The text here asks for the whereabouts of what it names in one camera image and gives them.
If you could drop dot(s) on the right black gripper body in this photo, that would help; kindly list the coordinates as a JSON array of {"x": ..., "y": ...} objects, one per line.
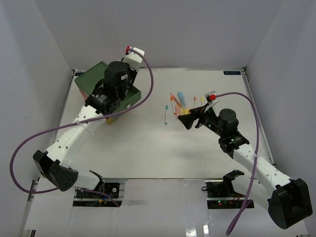
[{"x": 210, "y": 121}]

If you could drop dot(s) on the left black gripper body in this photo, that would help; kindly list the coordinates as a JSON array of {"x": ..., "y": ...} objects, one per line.
[{"x": 132, "y": 77}]

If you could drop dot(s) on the teal cap marker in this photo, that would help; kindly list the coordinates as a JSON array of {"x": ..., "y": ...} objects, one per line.
[{"x": 166, "y": 115}]

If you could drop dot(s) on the brown orange pen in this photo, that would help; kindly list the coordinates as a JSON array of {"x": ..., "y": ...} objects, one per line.
[{"x": 176, "y": 100}]

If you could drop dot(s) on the green drawer storage box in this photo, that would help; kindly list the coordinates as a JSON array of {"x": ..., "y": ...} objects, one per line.
[{"x": 91, "y": 79}]

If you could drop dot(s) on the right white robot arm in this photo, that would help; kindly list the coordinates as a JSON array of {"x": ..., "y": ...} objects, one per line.
[{"x": 286, "y": 200}]

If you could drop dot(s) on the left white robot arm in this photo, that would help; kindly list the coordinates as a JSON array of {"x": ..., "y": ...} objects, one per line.
[{"x": 55, "y": 163}]

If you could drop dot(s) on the blue highlighter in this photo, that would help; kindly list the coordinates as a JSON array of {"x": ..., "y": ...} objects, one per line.
[{"x": 182, "y": 100}]

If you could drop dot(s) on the orange cap marker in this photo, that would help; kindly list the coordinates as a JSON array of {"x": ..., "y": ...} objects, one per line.
[{"x": 172, "y": 105}]

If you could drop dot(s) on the blue corner label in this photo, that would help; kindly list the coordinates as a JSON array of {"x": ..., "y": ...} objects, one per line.
[{"x": 232, "y": 73}]

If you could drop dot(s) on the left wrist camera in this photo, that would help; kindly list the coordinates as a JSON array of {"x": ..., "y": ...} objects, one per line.
[{"x": 132, "y": 59}]

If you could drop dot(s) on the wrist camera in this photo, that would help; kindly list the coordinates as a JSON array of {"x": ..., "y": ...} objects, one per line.
[
  {"x": 212, "y": 100},
  {"x": 132, "y": 59}
]

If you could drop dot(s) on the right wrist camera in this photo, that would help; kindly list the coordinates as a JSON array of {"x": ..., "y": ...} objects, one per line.
[{"x": 212, "y": 100}]

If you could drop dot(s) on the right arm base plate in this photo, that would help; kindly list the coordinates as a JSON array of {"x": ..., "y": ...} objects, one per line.
[{"x": 219, "y": 197}]

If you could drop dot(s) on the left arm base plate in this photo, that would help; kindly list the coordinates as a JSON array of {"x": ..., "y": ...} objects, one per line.
[{"x": 111, "y": 189}]

